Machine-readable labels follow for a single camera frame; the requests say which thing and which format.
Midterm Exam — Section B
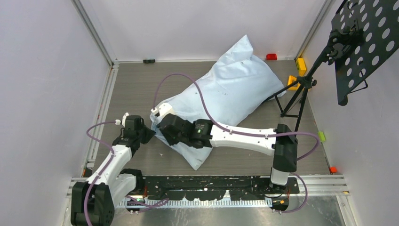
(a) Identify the slotted cable duct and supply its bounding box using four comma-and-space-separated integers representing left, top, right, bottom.
117, 198, 275, 209

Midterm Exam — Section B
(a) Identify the green block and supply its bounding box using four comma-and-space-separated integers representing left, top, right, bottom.
318, 131, 326, 143

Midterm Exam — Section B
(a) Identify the small black wall object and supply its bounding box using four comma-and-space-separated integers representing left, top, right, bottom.
143, 59, 156, 64

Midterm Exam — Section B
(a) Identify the light blue pillowcase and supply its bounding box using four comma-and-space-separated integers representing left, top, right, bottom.
149, 34, 287, 171

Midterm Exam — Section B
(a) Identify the black perforated stand plate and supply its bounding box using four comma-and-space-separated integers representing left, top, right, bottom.
328, 0, 399, 106

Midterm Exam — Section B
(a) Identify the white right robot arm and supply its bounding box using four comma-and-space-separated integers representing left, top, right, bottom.
151, 103, 298, 193

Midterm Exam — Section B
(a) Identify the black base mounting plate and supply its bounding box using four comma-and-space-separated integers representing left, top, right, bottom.
130, 176, 300, 201

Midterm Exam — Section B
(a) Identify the small orange block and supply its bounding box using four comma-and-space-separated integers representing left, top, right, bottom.
329, 167, 337, 174

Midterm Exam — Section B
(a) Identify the yellow block near tripod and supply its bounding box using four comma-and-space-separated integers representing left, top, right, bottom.
287, 75, 300, 91

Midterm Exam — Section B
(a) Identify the red toy block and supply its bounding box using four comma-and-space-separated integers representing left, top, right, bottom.
265, 53, 278, 61

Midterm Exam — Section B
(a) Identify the black tripod stand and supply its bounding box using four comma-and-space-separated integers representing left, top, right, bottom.
265, 28, 364, 133

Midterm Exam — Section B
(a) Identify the yellow block on rail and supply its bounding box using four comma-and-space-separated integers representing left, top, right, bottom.
295, 57, 307, 76

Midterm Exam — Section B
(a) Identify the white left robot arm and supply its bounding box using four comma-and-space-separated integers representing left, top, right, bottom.
70, 113, 155, 226

